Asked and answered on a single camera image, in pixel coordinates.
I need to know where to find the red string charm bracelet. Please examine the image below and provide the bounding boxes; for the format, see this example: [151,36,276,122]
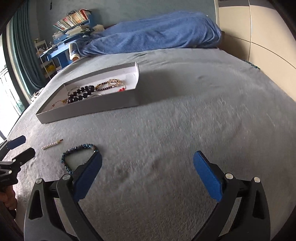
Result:
[51,99,69,110]

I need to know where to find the blue bead bracelet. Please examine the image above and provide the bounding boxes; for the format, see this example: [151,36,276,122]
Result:
[61,143,100,174]

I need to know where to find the large black bead bracelet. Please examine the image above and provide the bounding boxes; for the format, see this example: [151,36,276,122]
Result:
[67,84,96,105]

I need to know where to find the dark braided bead bracelet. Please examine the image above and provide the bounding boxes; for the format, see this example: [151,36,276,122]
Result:
[95,79,117,91]

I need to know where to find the person's left hand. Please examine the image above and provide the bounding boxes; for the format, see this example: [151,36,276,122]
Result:
[0,186,18,210]

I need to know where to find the teal curtain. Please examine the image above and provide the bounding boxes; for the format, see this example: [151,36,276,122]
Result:
[10,1,48,95]

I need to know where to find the grey cardboard tray box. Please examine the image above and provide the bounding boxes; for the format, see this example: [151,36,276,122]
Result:
[36,62,139,123]

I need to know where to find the blue desk with shelf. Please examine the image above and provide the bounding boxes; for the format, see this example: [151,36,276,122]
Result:
[48,14,95,68]

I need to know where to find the grey bed sheet mattress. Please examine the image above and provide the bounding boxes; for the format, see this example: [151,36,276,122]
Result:
[9,49,295,240]

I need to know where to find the white plush toy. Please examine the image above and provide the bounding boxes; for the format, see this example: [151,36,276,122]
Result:
[92,25,105,32]

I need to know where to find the row of books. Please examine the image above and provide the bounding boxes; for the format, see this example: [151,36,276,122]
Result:
[53,9,91,32]

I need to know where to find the beige wardrobe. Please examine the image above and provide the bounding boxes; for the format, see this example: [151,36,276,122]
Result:
[216,1,295,99]

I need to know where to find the blue blanket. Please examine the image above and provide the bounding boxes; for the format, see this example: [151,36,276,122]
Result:
[69,11,222,59]

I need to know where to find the window with black frame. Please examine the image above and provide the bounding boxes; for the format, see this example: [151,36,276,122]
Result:
[0,35,27,140]

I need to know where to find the white wire rack shelf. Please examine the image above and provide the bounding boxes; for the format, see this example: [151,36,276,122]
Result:
[34,38,57,80]

